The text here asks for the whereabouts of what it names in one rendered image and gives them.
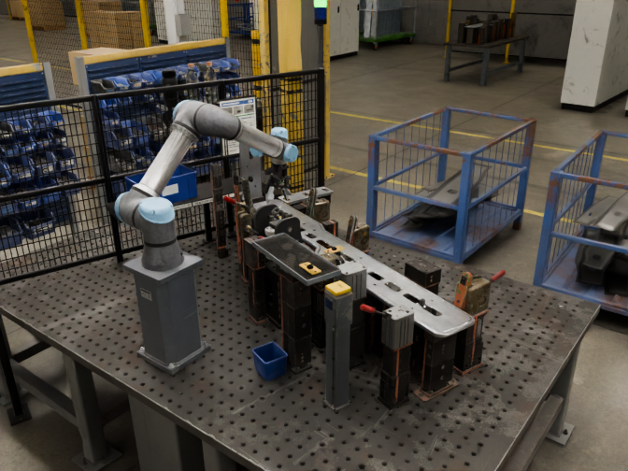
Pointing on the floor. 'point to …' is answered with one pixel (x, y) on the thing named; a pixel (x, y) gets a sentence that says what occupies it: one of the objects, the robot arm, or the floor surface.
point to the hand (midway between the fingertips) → (277, 200)
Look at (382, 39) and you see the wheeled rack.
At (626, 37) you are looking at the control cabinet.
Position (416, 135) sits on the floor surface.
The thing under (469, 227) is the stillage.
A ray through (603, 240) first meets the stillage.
